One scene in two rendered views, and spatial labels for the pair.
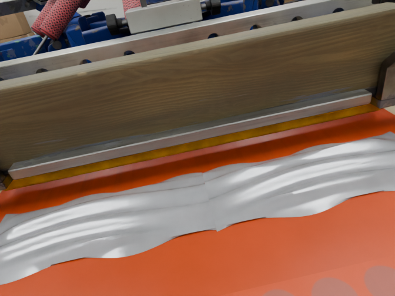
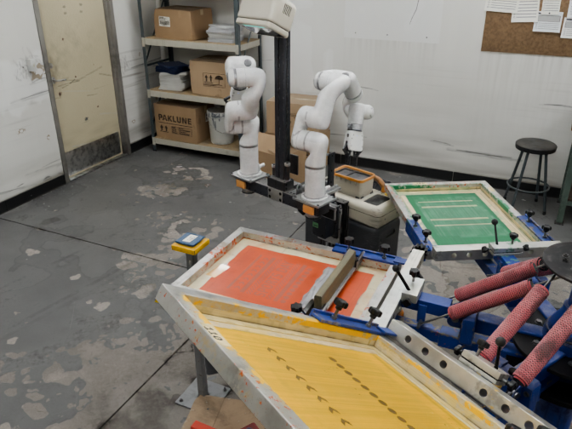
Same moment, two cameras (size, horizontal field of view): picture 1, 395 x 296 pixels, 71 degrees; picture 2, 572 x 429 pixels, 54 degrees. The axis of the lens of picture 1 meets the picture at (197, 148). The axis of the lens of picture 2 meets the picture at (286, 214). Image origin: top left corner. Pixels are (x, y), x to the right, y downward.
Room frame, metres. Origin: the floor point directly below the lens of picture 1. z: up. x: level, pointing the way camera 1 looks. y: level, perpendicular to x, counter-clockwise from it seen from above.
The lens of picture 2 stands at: (0.93, -1.77, 2.22)
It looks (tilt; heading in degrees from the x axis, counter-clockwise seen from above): 26 degrees down; 117
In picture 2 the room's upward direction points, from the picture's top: straight up
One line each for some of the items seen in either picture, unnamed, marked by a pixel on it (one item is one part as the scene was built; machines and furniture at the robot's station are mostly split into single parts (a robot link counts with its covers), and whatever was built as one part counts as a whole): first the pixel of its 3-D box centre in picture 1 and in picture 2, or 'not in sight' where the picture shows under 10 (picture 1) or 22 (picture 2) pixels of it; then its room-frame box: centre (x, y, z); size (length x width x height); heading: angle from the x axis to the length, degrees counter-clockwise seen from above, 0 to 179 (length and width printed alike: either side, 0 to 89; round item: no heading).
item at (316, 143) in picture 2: not in sight; (313, 149); (-0.07, 0.45, 1.37); 0.13 x 0.10 x 0.16; 174
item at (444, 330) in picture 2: not in sight; (390, 322); (0.47, 0.01, 0.89); 1.24 x 0.06 x 0.06; 2
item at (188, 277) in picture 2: not in sight; (288, 278); (0.04, -0.01, 0.97); 0.79 x 0.58 x 0.04; 2
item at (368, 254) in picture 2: not in sight; (365, 259); (0.27, 0.28, 0.98); 0.30 x 0.05 x 0.07; 2
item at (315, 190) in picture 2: not in sight; (317, 180); (-0.06, 0.46, 1.21); 0.16 x 0.13 x 0.15; 75
